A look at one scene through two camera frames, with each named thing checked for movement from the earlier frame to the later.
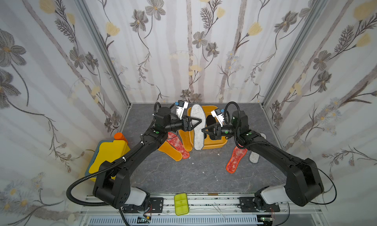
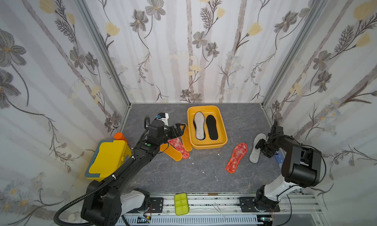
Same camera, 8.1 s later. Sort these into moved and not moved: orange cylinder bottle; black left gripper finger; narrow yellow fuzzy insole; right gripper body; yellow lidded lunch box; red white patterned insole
Moved: right gripper body; black left gripper finger
Not moved: narrow yellow fuzzy insole; red white patterned insole; orange cylinder bottle; yellow lidded lunch box
